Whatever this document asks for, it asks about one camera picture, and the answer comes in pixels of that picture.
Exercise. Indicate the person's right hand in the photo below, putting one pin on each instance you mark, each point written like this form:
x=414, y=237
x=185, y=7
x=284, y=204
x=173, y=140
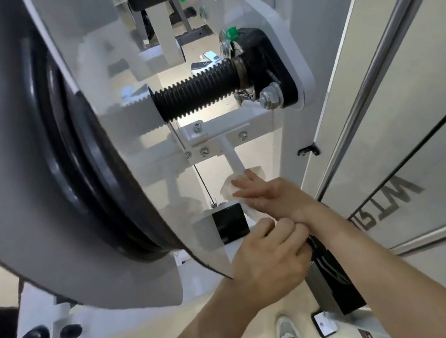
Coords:
x=283, y=199

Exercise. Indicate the person's left hand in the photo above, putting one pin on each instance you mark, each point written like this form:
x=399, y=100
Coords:
x=273, y=265

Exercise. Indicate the white cleaning wipe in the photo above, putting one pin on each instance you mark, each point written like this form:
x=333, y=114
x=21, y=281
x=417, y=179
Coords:
x=226, y=187

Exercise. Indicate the white gym machine frame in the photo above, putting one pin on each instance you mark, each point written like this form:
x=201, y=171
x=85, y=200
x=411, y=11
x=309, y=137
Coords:
x=10, y=147

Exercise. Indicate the person's right forearm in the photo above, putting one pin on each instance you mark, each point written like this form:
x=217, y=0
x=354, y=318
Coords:
x=394, y=278

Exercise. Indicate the black weight stack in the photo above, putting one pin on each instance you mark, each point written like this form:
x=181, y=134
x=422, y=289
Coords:
x=336, y=284

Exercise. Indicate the black patterned smartphone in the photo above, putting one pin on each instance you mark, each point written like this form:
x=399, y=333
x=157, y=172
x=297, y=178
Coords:
x=200, y=65

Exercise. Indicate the silver blue smartphone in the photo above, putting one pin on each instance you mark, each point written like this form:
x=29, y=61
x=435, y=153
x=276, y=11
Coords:
x=212, y=55

